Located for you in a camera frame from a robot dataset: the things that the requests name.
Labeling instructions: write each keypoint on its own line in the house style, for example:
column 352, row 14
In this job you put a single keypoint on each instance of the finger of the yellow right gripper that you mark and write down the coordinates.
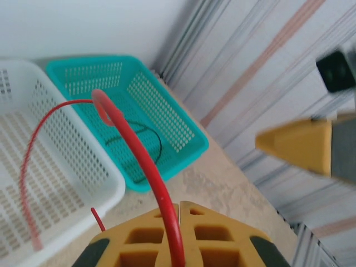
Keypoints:
column 300, row 144

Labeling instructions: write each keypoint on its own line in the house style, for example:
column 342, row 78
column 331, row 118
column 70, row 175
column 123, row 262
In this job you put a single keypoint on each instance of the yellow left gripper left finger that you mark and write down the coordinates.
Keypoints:
column 116, row 239

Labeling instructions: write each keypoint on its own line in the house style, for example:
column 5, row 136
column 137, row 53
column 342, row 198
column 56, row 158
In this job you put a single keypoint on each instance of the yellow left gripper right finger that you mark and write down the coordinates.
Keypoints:
column 219, row 221

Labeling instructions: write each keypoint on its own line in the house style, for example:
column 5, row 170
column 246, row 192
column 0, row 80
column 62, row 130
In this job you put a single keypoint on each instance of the white plastic basket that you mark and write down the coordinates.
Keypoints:
column 111, row 178

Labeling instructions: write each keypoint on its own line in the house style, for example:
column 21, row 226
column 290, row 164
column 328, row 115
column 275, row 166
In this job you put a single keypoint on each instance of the teal plastic basket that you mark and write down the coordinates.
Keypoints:
column 172, row 169

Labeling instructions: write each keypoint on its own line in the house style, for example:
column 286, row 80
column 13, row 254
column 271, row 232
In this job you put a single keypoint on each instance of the aluminium table frame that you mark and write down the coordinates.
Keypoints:
column 308, row 244

